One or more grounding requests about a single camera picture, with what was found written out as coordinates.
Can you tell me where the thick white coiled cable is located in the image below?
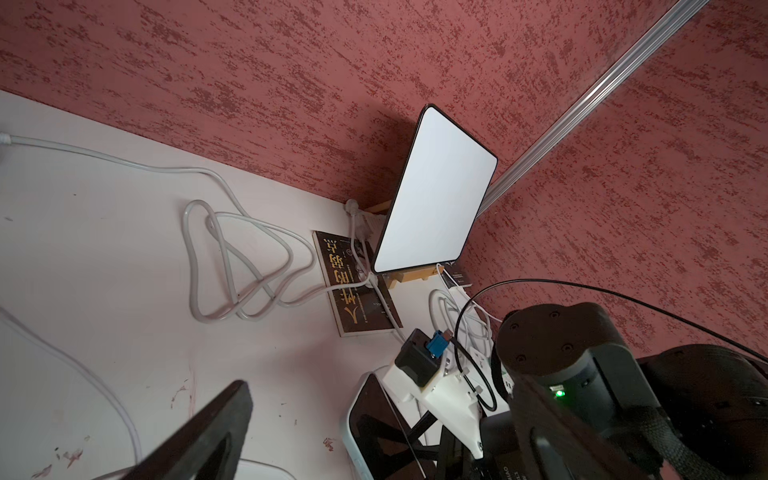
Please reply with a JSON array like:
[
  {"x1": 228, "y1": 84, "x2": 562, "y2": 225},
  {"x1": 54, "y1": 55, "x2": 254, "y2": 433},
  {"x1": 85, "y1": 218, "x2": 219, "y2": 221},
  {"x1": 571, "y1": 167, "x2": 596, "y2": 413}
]
[{"x1": 0, "y1": 131, "x2": 385, "y2": 324}]

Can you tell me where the aluminium rail frame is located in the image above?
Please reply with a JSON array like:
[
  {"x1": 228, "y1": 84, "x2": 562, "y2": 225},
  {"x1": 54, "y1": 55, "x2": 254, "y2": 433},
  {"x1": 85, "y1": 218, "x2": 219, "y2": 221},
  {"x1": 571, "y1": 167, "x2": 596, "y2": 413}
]
[{"x1": 479, "y1": 0, "x2": 708, "y2": 214}]

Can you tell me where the thin white charging cable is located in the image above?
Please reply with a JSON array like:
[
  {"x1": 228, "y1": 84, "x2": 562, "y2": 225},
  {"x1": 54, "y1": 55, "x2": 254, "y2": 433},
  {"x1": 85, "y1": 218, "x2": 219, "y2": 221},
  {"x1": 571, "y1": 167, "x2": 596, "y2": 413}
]
[{"x1": 0, "y1": 305, "x2": 301, "y2": 480}]

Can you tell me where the wooden tablet stand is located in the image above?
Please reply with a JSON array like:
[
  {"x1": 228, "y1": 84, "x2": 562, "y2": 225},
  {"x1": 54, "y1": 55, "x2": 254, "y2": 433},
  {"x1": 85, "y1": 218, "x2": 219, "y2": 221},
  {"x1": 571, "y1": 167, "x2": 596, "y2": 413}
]
[{"x1": 363, "y1": 200, "x2": 442, "y2": 289}]

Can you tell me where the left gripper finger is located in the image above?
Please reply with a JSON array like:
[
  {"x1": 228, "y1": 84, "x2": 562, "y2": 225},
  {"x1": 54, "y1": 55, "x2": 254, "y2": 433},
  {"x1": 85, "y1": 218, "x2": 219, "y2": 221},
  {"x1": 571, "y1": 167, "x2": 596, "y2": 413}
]
[{"x1": 125, "y1": 380, "x2": 253, "y2": 479}]

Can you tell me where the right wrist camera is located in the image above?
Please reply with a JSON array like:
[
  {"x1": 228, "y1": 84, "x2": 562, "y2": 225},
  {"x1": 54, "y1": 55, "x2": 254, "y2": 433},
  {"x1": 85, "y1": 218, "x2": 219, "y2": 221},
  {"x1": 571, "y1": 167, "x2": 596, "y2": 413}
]
[{"x1": 382, "y1": 328, "x2": 484, "y2": 460}]

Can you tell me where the white tablet on stand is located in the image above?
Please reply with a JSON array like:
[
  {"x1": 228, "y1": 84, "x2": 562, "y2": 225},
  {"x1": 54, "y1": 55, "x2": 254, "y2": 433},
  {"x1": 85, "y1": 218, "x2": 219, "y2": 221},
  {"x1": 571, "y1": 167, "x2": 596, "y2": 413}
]
[{"x1": 372, "y1": 104, "x2": 498, "y2": 274}]

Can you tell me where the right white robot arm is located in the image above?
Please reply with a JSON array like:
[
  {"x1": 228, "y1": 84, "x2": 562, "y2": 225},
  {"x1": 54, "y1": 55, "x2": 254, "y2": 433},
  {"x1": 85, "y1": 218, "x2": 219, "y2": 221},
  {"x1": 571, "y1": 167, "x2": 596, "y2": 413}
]
[{"x1": 480, "y1": 303, "x2": 767, "y2": 479}]

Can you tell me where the black book gold lettering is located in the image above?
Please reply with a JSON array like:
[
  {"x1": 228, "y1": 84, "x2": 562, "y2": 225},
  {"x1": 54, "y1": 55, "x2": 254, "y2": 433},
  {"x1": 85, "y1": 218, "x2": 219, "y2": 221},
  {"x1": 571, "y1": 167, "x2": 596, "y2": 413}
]
[{"x1": 313, "y1": 231, "x2": 403, "y2": 337}]

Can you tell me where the black box behind tablet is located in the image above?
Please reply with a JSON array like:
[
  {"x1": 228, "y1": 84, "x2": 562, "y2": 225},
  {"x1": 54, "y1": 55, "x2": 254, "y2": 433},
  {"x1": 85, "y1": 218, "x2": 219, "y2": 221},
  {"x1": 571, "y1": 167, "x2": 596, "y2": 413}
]
[{"x1": 442, "y1": 264, "x2": 473, "y2": 288}]

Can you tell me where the blue case phone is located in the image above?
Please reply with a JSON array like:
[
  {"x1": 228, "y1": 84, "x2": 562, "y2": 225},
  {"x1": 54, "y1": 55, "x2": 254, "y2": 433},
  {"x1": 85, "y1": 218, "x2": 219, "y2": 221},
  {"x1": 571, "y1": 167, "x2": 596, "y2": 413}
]
[{"x1": 341, "y1": 372, "x2": 439, "y2": 479}]

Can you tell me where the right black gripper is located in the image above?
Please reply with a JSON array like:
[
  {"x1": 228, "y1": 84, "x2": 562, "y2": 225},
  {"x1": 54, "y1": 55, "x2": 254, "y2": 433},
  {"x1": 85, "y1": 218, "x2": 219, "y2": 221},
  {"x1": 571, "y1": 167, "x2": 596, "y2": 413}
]
[{"x1": 479, "y1": 377, "x2": 637, "y2": 480}]

